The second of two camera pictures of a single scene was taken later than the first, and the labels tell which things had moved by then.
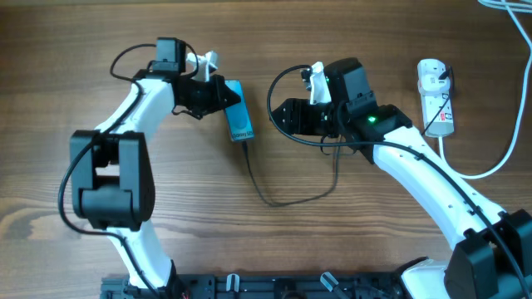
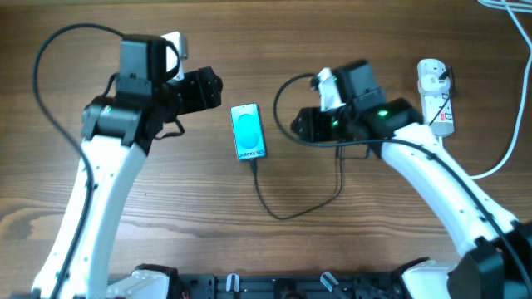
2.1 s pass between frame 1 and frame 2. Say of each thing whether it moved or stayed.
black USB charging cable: moved
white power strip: stayed
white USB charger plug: stayed
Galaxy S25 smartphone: moved
